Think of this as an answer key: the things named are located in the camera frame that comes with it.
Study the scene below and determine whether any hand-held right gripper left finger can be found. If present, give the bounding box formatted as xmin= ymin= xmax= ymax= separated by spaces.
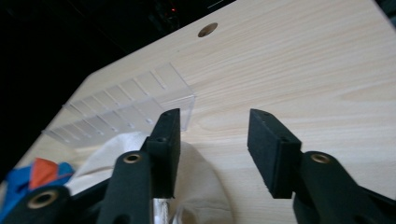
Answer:
xmin=96 ymin=107 xmax=182 ymax=224

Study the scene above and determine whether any white sock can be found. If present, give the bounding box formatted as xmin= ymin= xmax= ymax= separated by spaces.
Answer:
xmin=64 ymin=131 xmax=235 ymax=224

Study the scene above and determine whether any clear acrylic divider organizer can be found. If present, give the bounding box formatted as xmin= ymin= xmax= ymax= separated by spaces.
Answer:
xmin=41 ymin=63 xmax=196 ymax=147

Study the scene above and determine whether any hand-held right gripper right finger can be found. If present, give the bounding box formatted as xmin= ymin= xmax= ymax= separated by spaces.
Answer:
xmin=247 ymin=108 xmax=396 ymax=224

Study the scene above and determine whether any blue and orange cloth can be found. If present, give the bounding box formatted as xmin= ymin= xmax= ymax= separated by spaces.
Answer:
xmin=0 ymin=157 xmax=76 ymax=220

